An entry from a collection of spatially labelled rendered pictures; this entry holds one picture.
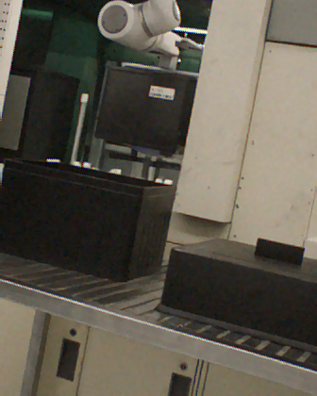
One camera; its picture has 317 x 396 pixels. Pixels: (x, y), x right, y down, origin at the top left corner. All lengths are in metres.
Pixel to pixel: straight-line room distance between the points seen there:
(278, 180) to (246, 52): 0.29
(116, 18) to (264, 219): 0.54
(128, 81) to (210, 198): 0.35
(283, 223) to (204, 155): 0.23
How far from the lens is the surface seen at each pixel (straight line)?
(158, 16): 1.56
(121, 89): 1.77
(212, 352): 1.04
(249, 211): 1.65
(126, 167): 2.74
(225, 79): 1.63
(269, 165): 1.64
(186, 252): 1.13
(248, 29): 1.64
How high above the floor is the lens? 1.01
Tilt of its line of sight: 3 degrees down
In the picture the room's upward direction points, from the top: 11 degrees clockwise
